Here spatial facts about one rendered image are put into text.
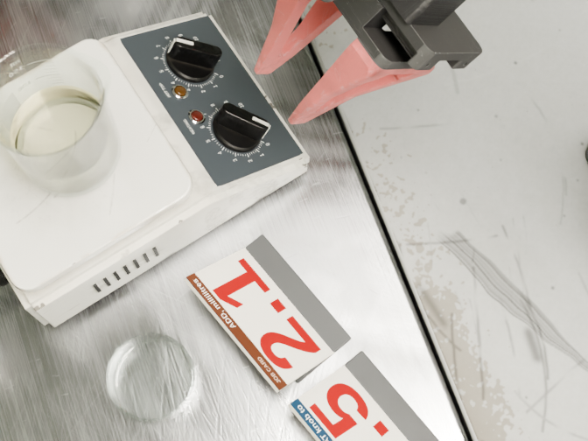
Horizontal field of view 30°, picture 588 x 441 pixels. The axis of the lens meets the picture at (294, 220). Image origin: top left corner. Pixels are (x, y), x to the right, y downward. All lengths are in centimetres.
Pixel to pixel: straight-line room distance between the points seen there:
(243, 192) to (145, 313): 10
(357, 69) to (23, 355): 30
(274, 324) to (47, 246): 15
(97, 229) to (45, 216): 3
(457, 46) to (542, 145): 21
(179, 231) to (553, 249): 25
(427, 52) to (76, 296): 27
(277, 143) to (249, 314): 11
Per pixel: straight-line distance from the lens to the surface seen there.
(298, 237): 72
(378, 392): 70
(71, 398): 72
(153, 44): 71
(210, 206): 67
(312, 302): 71
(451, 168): 74
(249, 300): 69
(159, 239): 67
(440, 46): 55
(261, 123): 68
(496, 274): 73
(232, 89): 71
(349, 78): 56
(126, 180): 65
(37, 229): 65
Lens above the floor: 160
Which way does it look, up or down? 74 degrees down
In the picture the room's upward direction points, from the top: straight up
